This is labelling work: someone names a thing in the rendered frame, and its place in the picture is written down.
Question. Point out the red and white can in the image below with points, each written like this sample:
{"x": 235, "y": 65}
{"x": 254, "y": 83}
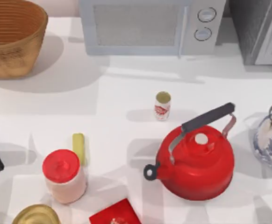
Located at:
{"x": 162, "y": 107}

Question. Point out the yellow flat bar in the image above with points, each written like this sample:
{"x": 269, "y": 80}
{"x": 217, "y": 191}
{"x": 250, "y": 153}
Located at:
{"x": 78, "y": 145}

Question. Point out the red kettle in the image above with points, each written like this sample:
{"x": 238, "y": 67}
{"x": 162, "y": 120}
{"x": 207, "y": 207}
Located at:
{"x": 196, "y": 163}

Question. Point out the pale microwave oven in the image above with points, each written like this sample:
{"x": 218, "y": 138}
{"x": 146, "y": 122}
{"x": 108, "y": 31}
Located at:
{"x": 138, "y": 25}

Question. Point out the pink jar with red lid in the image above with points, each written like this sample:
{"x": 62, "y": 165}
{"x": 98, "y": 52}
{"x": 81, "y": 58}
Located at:
{"x": 64, "y": 177}

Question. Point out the microwave knob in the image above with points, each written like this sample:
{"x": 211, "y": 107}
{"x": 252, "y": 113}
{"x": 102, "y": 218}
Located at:
{"x": 206, "y": 14}
{"x": 203, "y": 33}

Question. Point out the red flat packet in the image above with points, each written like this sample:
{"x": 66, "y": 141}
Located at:
{"x": 115, "y": 213}

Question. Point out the blue and white teapot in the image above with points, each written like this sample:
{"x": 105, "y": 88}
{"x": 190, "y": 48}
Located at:
{"x": 271, "y": 142}

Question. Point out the gold bowl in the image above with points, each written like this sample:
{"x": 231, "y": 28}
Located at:
{"x": 36, "y": 215}

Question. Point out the woven brown basket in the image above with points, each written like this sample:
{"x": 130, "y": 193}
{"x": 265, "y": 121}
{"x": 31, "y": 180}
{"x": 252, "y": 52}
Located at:
{"x": 9, "y": 39}

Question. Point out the grey cabinet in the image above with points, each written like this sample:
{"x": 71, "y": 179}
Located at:
{"x": 259, "y": 30}

